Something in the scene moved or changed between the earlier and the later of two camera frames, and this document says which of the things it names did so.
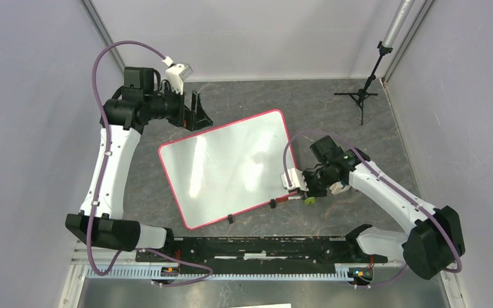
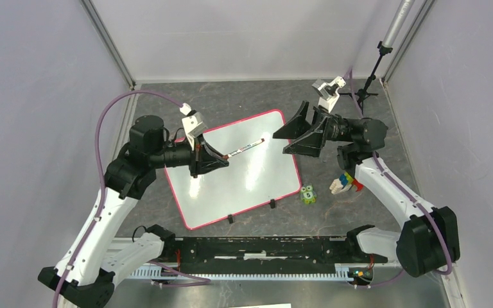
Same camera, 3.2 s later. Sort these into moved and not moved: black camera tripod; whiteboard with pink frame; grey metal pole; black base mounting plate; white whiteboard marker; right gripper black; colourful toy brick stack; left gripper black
Moved: right gripper black; white whiteboard marker; left gripper black
Not moved: black base mounting plate; colourful toy brick stack; grey metal pole; black camera tripod; whiteboard with pink frame
